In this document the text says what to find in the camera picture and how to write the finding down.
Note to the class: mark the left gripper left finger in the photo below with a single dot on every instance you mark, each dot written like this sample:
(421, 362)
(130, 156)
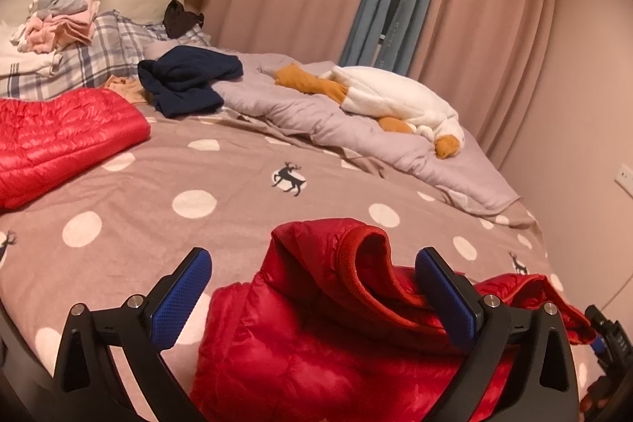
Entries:
(87, 384)

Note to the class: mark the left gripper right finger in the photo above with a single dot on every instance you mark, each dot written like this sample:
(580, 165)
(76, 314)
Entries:
(542, 384)

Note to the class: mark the orange beige garment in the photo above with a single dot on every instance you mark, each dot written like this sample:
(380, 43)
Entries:
(128, 88)

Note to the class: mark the white wall power strip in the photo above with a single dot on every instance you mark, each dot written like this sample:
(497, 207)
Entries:
(624, 178)

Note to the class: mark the navy blue garment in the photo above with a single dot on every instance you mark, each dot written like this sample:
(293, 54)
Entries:
(180, 81)

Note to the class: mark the light purple quilt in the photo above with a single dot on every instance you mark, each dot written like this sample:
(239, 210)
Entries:
(469, 179)

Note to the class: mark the red down jacket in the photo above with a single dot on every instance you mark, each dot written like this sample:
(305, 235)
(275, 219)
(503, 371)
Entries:
(47, 143)
(329, 329)

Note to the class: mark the white goose plush toy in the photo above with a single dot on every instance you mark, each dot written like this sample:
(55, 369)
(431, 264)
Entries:
(398, 103)

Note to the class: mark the polka dot bed sheet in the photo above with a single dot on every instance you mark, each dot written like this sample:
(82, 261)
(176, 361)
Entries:
(221, 182)

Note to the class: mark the pile of pink clothes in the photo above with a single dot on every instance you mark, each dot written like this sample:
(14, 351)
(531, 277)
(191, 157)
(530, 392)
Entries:
(55, 32)

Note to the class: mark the pink curtain right panel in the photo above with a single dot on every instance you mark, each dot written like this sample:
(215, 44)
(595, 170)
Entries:
(485, 57)

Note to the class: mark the white folded garment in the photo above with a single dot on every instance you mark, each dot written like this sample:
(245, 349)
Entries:
(13, 62)

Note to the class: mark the black small garment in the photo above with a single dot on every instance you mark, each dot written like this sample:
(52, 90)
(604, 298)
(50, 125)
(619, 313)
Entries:
(178, 21)

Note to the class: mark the folded red down jacket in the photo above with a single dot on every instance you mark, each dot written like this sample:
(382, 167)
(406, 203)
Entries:
(47, 143)

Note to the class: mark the plaid pillow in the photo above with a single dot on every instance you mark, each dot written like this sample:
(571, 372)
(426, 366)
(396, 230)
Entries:
(117, 46)

